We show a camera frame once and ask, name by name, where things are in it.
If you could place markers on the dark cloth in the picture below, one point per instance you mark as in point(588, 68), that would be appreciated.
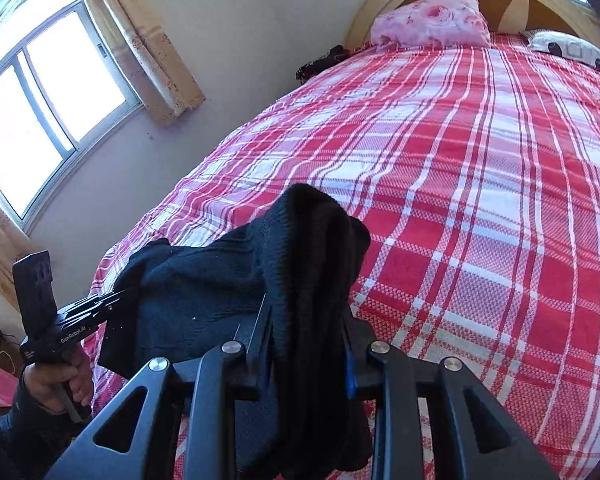
point(325, 62)

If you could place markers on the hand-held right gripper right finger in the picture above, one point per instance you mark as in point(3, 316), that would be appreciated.
point(351, 375)

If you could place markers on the white patterned pillow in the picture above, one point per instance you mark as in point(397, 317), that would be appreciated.
point(565, 47)

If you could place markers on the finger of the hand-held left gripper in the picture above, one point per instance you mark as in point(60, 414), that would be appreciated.
point(105, 305)

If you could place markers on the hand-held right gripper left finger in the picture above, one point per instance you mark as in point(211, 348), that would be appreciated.
point(257, 360)

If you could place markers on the red plaid bed sheet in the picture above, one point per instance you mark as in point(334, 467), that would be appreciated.
point(455, 185)

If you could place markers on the person's left forearm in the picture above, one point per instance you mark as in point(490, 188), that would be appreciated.
point(30, 435)

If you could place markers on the person's left hand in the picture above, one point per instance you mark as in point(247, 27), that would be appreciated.
point(42, 382)

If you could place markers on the black pants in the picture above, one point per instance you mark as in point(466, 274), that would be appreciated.
point(300, 260)

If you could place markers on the brown bag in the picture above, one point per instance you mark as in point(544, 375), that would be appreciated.
point(2, 352)

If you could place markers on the pink floral pillow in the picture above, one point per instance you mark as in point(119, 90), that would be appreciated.
point(432, 20)

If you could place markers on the aluminium frame window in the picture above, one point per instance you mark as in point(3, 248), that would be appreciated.
point(55, 90)

